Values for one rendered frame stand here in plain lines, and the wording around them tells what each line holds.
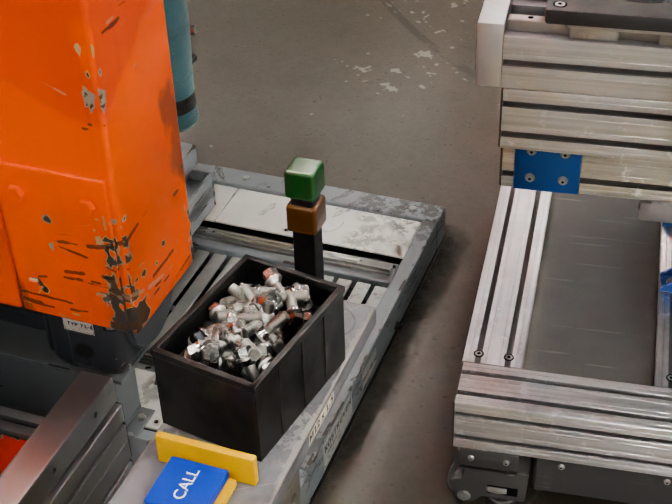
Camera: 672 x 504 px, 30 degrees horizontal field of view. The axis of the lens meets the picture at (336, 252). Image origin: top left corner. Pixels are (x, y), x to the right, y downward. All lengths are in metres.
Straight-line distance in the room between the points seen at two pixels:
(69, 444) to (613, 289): 0.93
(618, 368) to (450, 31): 1.55
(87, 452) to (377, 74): 1.67
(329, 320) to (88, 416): 0.35
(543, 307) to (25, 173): 0.92
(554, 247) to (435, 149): 0.70
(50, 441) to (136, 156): 0.39
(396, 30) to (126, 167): 1.96
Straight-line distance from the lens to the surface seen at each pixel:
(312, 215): 1.53
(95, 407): 1.63
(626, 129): 1.65
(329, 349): 1.50
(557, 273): 2.09
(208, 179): 2.42
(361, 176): 2.70
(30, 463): 1.57
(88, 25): 1.29
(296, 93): 3.01
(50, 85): 1.35
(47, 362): 1.95
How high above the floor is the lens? 1.48
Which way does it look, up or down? 37 degrees down
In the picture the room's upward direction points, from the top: 2 degrees counter-clockwise
